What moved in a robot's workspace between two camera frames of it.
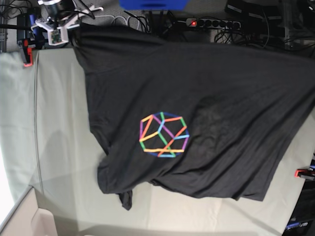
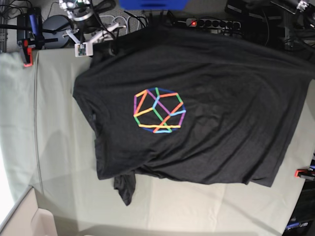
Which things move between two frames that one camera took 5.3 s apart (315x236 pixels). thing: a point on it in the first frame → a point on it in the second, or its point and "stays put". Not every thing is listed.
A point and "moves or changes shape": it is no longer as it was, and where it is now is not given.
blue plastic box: [153, 5] stays put
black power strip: [212, 22] stays put
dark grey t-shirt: [217, 118] moves or changes shape
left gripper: [58, 18] → [86, 23]
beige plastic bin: [28, 220] stays put
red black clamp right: [305, 173] stays put
